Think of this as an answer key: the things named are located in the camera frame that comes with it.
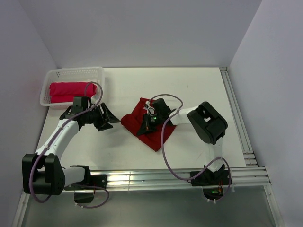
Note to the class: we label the aluminium frame rail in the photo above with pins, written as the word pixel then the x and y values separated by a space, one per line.
pixel 143 193

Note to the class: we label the white perforated plastic basket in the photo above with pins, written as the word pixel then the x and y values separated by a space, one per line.
pixel 86 74

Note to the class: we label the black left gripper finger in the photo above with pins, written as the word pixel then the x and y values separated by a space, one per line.
pixel 111 118
pixel 104 127

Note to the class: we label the pink rolled t shirt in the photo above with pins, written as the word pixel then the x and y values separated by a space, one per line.
pixel 62 92

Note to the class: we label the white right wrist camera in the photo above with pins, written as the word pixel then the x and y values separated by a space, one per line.
pixel 149 109

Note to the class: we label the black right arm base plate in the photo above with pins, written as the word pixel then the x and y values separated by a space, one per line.
pixel 208 178

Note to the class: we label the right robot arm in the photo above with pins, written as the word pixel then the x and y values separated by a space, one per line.
pixel 209 125

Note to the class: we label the dark red t shirt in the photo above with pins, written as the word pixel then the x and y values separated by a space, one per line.
pixel 133 121

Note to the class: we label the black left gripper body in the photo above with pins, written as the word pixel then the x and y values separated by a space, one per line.
pixel 99 118

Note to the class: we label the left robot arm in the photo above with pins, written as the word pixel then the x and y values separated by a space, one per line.
pixel 42 171

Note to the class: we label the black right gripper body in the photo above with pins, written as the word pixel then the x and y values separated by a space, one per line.
pixel 153 121

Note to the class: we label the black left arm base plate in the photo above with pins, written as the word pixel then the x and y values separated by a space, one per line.
pixel 92 183

